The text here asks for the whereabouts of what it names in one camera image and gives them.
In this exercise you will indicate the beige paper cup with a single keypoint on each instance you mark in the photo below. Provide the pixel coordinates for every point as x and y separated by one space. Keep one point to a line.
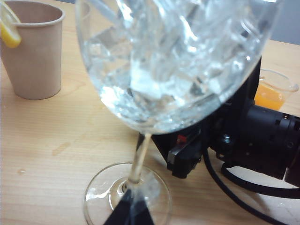
35 58

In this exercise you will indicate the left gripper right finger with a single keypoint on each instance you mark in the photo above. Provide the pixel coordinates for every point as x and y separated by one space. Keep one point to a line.
143 213

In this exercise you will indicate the clear measuring cup orange juice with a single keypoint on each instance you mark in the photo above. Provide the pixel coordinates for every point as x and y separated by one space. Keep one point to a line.
269 98

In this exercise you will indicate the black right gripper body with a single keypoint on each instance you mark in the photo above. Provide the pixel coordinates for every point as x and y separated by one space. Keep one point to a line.
234 129

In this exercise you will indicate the yellow lemon slice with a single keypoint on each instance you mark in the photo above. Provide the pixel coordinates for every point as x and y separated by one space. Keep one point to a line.
9 35

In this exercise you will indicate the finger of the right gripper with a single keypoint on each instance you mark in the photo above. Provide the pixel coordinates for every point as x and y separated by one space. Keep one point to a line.
178 140

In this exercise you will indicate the wine glass with ice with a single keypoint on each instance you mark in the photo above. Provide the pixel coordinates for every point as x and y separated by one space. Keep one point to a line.
164 70

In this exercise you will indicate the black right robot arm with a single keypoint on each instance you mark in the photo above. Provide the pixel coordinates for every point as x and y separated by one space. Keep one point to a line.
276 140

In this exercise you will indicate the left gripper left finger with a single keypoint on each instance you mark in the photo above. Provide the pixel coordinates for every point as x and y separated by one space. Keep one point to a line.
122 211

